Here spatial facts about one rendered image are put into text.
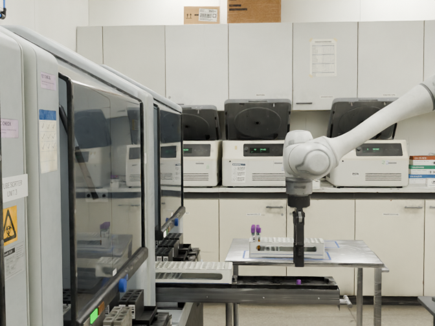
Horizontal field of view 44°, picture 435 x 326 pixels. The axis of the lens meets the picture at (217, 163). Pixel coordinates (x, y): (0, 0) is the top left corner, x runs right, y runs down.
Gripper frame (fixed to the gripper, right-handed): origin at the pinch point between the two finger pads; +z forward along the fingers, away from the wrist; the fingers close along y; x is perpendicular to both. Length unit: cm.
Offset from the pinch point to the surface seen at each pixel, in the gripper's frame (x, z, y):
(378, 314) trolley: 33, 28, -27
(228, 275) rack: -23.1, 6.1, 3.1
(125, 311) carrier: -46, 3, 52
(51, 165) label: -47, -35, 97
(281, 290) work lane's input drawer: -5.8, 10.3, 4.9
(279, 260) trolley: -4.6, 8.6, -29.3
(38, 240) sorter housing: -47, -25, 102
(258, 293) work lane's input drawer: -13.3, 11.5, 4.9
